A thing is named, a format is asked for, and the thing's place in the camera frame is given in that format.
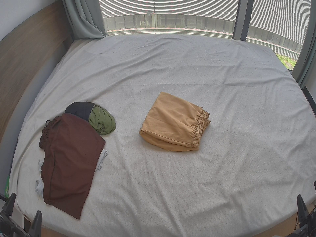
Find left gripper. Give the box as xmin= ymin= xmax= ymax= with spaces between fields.
xmin=0 ymin=193 xmax=42 ymax=237

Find grey-green curtain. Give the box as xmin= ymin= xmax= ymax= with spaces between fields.
xmin=292 ymin=0 xmax=316 ymax=89
xmin=59 ymin=0 xmax=109 ymax=39

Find black garment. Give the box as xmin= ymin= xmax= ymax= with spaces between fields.
xmin=65 ymin=101 xmax=96 ymax=121

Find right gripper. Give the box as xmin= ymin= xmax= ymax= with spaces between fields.
xmin=296 ymin=180 xmax=316 ymax=237

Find tan shorts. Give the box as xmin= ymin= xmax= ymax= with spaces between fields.
xmin=139 ymin=92 xmax=211 ymax=152

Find brown shorts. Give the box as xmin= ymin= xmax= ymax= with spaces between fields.
xmin=39 ymin=114 xmax=106 ymax=220

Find green garment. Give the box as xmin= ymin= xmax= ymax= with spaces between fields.
xmin=88 ymin=105 xmax=116 ymax=135

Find window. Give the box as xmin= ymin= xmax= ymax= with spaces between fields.
xmin=95 ymin=0 xmax=313 ymax=71

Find bed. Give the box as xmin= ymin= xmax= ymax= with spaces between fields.
xmin=0 ymin=0 xmax=316 ymax=237

